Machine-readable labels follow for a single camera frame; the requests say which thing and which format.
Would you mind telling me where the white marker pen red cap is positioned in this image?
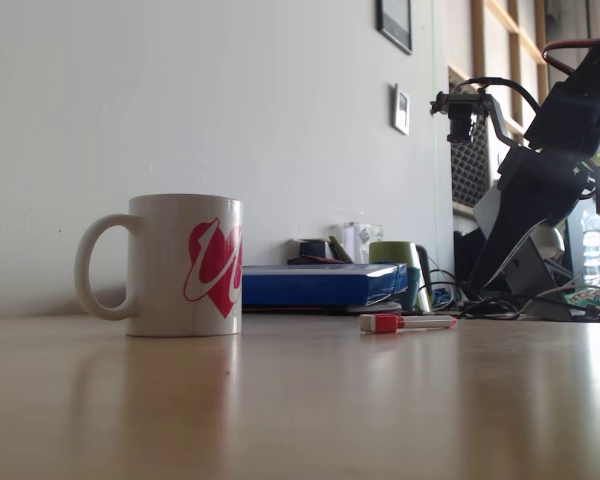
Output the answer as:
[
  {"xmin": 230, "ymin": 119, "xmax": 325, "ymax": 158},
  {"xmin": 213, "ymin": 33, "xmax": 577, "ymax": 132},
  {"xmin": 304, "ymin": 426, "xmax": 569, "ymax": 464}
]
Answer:
[{"xmin": 358, "ymin": 313, "xmax": 458, "ymax": 335}]

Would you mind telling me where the green cup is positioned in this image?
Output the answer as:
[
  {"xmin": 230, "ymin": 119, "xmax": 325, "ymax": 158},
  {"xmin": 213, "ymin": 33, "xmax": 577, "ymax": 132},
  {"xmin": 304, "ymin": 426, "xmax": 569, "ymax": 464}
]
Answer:
[{"xmin": 368, "ymin": 240, "xmax": 432, "ymax": 312}]

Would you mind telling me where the grey laptop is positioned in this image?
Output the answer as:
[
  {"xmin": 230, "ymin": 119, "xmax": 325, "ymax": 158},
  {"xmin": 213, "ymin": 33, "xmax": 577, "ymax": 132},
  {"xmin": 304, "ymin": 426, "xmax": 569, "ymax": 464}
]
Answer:
[{"xmin": 473, "ymin": 180, "xmax": 574, "ymax": 321}]

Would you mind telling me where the white desk lamp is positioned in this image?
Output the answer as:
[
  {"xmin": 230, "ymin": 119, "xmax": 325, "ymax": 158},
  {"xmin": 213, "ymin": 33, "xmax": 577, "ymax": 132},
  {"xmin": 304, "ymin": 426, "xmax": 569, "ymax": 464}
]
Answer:
[{"xmin": 538, "ymin": 223, "xmax": 567, "ymax": 262}]

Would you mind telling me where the clear water bottle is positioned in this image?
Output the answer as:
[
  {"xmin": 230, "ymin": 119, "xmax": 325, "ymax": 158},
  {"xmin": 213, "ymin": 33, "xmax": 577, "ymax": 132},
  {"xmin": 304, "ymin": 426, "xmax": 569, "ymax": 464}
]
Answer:
[{"xmin": 581, "ymin": 209, "xmax": 600, "ymax": 289}]

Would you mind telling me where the black grid panel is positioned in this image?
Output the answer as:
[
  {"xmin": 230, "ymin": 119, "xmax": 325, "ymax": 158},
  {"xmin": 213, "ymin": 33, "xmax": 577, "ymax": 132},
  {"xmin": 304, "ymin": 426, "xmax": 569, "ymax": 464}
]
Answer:
[{"xmin": 448, "ymin": 67, "xmax": 492, "ymax": 207}]

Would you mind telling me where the clear plastic container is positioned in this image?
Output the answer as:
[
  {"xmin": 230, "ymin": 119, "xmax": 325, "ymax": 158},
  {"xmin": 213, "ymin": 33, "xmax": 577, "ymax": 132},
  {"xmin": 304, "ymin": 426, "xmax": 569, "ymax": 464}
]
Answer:
[{"xmin": 339, "ymin": 222, "xmax": 385, "ymax": 265}]

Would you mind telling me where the small black box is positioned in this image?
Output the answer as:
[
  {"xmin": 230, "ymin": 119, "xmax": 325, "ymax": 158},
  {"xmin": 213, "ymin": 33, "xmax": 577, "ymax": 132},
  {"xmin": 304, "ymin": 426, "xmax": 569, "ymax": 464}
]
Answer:
[{"xmin": 298, "ymin": 239, "xmax": 332, "ymax": 262}]

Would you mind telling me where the blue flat box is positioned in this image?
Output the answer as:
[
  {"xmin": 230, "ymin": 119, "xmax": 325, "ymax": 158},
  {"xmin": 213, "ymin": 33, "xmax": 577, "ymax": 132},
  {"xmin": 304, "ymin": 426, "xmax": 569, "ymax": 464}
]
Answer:
[{"xmin": 241, "ymin": 263, "xmax": 409, "ymax": 308}]

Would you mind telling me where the white mug with red heart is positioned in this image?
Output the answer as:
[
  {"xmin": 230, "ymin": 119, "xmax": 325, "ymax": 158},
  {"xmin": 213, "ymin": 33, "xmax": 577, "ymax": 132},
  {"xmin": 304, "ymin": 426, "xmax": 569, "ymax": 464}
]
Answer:
[{"xmin": 74, "ymin": 193, "xmax": 244, "ymax": 338}]

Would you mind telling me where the tangle of black desk cables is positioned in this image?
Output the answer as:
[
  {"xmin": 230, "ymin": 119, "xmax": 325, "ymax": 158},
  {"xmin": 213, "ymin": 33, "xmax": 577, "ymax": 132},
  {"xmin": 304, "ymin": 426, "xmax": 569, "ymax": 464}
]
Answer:
[{"xmin": 427, "ymin": 254, "xmax": 526, "ymax": 321}]

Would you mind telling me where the black camera with mount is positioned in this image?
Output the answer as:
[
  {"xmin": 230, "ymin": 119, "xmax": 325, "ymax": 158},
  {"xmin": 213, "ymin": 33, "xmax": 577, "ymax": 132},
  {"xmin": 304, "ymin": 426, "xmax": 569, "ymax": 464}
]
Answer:
[{"xmin": 429, "ymin": 89, "xmax": 527, "ymax": 149}]

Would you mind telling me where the black camera cable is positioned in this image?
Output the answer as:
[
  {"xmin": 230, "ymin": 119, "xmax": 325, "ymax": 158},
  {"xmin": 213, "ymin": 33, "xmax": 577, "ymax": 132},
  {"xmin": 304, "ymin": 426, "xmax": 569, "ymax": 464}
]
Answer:
[{"xmin": 449, "ymin": 76, "xmax": 542, "ymax": 117}]

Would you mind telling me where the wooden shelf frame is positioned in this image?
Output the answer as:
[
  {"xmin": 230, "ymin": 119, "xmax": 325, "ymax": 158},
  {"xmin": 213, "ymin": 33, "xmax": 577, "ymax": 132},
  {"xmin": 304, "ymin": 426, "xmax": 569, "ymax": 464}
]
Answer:
[{"xmin": 447, "ymin": 0, "xmax": 552, "ymax": 221}]

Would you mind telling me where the red and black servo cable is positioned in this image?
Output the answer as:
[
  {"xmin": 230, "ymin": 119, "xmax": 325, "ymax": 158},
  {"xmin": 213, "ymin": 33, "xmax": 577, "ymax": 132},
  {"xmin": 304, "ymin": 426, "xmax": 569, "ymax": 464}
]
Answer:
[{"xmin": 541, "ymin": 35, "xmax": 600, "ymax": 77}]

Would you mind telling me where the small white wall frame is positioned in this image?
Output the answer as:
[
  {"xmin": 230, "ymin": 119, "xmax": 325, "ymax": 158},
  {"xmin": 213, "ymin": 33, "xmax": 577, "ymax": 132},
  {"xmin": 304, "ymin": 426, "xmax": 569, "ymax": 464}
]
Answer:
[{"xmin": 391, "ymin": 82, "xmax": 412, "ymax": 136}]

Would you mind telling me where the dark picture frame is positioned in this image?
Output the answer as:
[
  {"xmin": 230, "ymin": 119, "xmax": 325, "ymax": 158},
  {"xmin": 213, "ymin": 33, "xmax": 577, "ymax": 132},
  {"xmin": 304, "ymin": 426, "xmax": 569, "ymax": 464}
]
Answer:
[{"xmin": 376, "ymin": 0, "xmax": 414, "ymax": 56}]

